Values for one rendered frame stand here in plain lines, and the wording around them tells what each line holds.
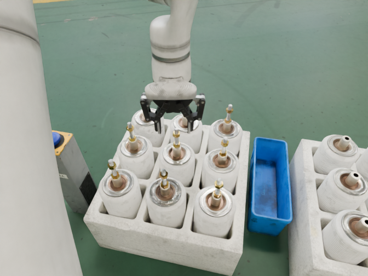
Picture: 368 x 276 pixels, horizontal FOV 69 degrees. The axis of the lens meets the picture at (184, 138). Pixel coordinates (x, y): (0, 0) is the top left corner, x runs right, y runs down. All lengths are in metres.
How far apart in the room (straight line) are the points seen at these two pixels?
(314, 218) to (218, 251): 0.25
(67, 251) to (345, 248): 0.60
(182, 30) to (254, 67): 1.08
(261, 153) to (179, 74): 0.59
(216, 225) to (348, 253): 0.28
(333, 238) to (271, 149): 0.40
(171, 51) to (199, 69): 0.99
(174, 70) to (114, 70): 1.02
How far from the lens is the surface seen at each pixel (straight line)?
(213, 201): 0.61
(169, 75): 0.49
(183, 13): 0.44
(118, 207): 0.67
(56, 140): 0.70
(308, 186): 0.80
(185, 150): 0.70
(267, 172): 1.01
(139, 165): 0.72
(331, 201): 0.76
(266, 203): 0.94
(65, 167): 0.72
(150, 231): 0.68
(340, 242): 0.69
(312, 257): 0.71
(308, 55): 1.72
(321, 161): 0.84
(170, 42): 0.46
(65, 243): 0.18
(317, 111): 1.33
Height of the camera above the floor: 0.80
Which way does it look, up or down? 48 degrees down
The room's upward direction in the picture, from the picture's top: straight up
